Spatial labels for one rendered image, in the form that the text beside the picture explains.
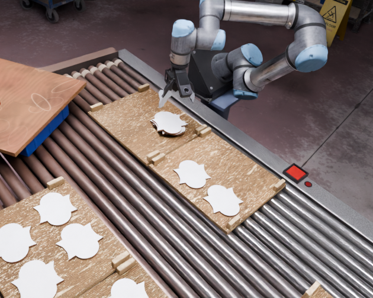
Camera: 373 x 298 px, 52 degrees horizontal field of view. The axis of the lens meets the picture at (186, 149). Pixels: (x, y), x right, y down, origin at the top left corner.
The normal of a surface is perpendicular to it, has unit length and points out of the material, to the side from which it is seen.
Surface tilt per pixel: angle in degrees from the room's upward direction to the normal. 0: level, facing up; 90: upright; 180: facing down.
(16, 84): 0
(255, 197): 0
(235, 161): 0
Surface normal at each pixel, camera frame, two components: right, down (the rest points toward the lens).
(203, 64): 0.62, -0.15
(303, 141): 0.11, -0.73
